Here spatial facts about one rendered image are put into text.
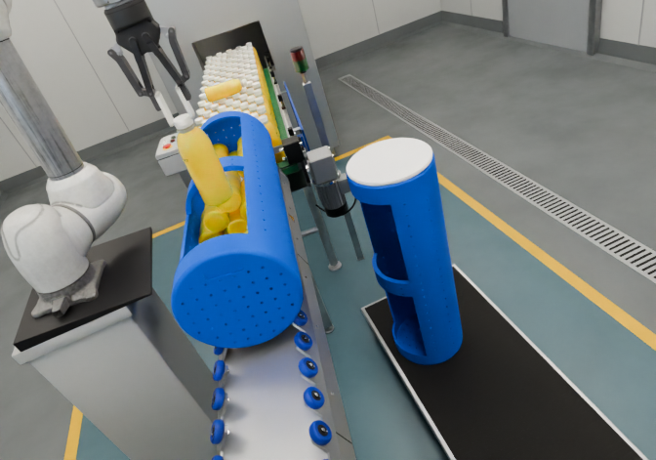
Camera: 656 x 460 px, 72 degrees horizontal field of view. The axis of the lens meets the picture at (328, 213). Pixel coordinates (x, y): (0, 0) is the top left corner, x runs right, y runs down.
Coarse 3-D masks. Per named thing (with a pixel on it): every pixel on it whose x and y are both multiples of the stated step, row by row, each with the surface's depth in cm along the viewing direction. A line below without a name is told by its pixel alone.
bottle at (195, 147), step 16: (192, 128) 94; (192, 144) 93; (208, 144) 95; (192, 160) 95; (208, 160) 96; (192, 176) 98; (208, 176) 97; (224, 176) 100; (208, 192) 99; (224, 192) 101
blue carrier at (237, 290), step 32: (224, 128) 165; (256, 128) 156; (224, 160) 127; (256, 160) 132; (192, 192) 127; (256, 192) 114; (192, 224) 132; (256, 224) 101; (288, 224) 118; (192, 256) 94; (224, 256) 91; (256, 256) 92; (288, 256) 99; (192, 288) 94; (224, 288) 95; (256, 288) 97; (288, 288) 98; (192, 320) 98; (224, 320) 100; (256, 320) 102; (288, 320) 103
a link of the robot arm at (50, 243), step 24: (24, 216) 118; (48, 216) 120; (72, 216) 127; (24, 240) 116; (48, 240) 118; (72, 240) 125; (24, 264) 118; (48, 264) 120; (72, 264) 125; (48, 288) 123
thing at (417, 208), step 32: (352, 192) 144; (384, 192) 134; (416, 192) 135; (384, 224) 172; (416, 224) 140; (384, 256) 178; (416, 256) 148; (448, 256) 158; (384, 288) 164; (416, 288) 156; (448, 288) 163; (416, 320) 199; (448, 320) 169; (416, 352) 186; (448, 352) 178
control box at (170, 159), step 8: (168, 136) 200; (176, 136) 197; (160, 144) 194; (176, 144) 189; (160, 152) 185; (168, 152) 184; (176, 152) 185; (160, 160) 185; (168, 160) 186; (176, 160) 186; (168, 168) 188; (176, 168) 188; (184, 168) 189
